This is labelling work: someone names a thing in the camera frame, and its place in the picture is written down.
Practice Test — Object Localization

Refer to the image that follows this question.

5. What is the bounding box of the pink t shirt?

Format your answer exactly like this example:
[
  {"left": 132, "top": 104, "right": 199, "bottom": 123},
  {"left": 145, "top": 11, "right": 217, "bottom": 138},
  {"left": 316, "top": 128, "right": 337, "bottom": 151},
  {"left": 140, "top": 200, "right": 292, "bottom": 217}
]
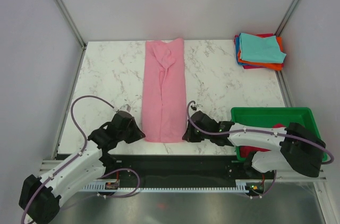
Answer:
[{"left": 141, "top": 38, "right": 186, "bottom": 143}]

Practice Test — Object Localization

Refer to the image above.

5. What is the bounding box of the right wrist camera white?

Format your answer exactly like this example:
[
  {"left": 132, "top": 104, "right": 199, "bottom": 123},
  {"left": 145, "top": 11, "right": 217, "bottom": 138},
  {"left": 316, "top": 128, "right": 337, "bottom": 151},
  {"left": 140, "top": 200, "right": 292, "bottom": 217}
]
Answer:
[{"left": 190, "top": 101, "right": 198, "bottom": 111}]

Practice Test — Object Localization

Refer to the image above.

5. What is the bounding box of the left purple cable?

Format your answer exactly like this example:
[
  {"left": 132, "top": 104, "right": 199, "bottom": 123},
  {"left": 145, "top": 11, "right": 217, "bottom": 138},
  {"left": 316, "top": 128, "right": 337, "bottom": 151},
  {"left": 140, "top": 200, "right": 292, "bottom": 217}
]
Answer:
[{"left": 20, "top": 96, "right": 117, "bottom": 224}]

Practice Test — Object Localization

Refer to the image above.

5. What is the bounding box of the aluminium frame post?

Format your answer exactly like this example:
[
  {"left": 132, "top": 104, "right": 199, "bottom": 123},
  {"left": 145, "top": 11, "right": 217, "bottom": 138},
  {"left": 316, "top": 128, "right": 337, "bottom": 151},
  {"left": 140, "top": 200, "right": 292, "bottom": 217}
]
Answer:
[
  {"left": 274, "top": 0, "right": 318, "bottom": 37},
  {"left": 54, "top": 0, "right": 87, "bottom": 49}
]

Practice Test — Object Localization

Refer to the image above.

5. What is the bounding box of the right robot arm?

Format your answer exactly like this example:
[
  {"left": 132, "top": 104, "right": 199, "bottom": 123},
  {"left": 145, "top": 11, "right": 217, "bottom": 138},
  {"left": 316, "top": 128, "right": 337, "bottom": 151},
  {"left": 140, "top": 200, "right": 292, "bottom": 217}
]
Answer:
[{"left": 183, "top": 111, "right": 326, "bottom": 178}]

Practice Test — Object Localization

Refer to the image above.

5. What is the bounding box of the crimson t shirt in bin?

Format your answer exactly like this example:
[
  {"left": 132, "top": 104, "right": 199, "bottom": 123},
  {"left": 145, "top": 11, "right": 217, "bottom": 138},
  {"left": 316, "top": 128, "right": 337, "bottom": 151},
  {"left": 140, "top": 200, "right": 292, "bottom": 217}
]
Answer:
[{"left": 239, "top": 122, "right": 286, "bottom": 157}]

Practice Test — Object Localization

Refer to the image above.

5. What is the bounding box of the folded blue t shirt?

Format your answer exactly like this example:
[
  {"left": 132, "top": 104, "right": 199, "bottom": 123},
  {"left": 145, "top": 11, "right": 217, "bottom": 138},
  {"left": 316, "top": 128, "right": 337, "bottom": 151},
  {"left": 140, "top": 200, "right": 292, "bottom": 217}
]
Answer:
[{"left": 234, "top": 35, "right": 240, "bottom": 65}]

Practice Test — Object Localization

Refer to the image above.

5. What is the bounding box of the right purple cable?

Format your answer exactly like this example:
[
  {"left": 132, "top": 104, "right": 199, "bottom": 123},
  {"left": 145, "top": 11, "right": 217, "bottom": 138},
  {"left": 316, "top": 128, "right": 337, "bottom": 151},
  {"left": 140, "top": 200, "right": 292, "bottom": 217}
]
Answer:
[{"left": 186, "top": 101, "right": 335, "bottom": 165}]

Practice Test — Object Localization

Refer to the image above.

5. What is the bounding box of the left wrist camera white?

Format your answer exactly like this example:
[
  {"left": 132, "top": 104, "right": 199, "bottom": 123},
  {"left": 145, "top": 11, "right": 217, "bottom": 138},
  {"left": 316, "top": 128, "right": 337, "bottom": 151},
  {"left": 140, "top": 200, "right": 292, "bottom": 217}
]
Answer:
[{"left": 119, "top": 104, "right": 131, "bottom": 113}]

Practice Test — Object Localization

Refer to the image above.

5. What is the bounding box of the folded teal t shirt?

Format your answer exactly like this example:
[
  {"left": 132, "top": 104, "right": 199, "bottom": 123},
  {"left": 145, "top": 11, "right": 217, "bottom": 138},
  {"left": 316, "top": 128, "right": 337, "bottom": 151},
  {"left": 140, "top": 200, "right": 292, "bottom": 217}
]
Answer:
[{"left": 239, "top": 33, "right": 286, "bottom": 64}]

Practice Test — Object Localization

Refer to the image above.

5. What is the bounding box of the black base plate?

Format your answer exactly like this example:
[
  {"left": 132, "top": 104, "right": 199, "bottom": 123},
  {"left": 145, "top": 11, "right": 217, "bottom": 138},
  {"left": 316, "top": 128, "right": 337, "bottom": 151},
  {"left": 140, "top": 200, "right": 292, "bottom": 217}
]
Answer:
[{"left": 99, "top": 155, "right": 274, "bottom": 188}]

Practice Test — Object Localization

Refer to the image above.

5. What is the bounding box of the folded orange t shirt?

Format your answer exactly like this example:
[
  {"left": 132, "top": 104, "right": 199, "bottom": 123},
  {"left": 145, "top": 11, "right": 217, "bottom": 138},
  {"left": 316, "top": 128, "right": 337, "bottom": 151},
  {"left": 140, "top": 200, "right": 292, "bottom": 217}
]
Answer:
[{"left": 239, "top": 49, "right": 284, "bottom": 71}]

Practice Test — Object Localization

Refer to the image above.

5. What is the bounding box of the right aluminium frame post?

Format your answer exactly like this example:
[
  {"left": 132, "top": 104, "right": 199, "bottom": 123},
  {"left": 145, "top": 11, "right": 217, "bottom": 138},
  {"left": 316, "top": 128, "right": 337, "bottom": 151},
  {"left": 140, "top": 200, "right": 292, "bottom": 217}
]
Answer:
[{"left": 274, "top": 0, "right": 318, "bottom": 37}]

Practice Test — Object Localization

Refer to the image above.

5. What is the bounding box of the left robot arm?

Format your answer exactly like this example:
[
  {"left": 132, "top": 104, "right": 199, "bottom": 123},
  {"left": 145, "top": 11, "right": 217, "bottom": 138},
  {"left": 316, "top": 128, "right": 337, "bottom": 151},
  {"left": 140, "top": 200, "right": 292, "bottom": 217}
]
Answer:
[{"left": 19, "top": 110, "right": 145, "bottom": 223}]

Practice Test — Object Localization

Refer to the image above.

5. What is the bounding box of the left aluminium frame post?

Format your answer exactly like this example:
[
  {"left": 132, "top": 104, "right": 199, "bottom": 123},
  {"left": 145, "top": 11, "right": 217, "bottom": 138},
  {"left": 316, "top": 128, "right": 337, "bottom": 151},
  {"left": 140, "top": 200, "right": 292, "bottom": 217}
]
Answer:
[{"left": 54, "top": 0, "right": 87, "bottom": 49}]

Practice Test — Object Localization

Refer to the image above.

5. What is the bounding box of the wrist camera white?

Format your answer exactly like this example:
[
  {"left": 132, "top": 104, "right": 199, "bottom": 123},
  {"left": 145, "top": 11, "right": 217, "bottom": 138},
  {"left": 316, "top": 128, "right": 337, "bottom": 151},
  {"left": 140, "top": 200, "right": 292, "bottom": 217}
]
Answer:
[
  {"left": 190, "top": 101, "right": 198, "bottom": 111},
  {"left": 119, "top": 104, "right": 131, "bottom": 113}
]

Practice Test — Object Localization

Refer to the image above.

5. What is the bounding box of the purple cable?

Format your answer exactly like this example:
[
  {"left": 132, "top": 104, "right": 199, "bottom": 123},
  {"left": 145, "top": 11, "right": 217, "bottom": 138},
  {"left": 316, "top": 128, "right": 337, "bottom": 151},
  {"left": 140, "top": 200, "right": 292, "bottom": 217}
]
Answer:
[
  {"left": 186, "top": 101, "right": 335, "bottom": 165},
  {"left": 20, "top": 96, "right": 117, "bottom": 224}
]

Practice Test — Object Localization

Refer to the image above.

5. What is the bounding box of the white slotted cable duct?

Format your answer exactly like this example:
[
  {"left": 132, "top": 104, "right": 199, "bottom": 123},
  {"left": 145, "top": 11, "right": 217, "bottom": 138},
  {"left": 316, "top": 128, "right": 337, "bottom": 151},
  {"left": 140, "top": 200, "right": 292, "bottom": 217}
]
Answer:
[{"left": 80, "top": 181, "right": 260, "bottom": 193}]

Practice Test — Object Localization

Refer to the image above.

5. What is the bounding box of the green plastic bin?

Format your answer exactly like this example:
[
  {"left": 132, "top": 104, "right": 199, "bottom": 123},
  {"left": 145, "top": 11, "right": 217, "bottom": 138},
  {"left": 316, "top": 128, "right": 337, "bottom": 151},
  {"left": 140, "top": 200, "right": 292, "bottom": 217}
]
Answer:
[{"left": 230, "top": 106, "right": 328, "bottom": 162}]

